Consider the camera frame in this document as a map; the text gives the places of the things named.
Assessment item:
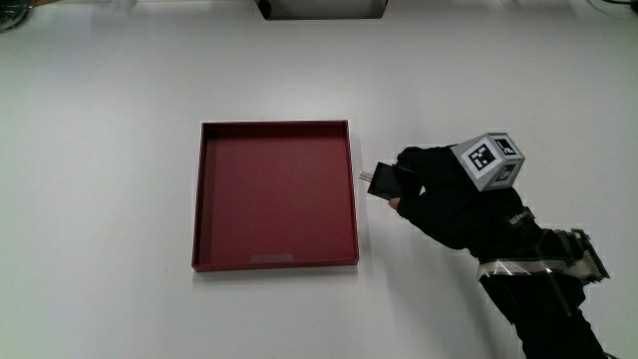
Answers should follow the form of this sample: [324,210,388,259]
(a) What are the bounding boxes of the person's right hand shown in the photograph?
[389,132,548,260]

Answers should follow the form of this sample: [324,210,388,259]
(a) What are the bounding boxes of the black charger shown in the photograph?
[358,161,421,202]

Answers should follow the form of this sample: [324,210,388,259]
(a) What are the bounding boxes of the person's right forearm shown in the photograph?
[477,226,612,359]

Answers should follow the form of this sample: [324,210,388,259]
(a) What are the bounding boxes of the white desk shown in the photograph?
[0,0,638,359]

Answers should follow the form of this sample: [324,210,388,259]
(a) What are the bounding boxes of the red square tray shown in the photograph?
[190,119,361,273]

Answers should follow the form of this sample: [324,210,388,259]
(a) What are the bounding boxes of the dark round object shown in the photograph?
[0,0,34,33]

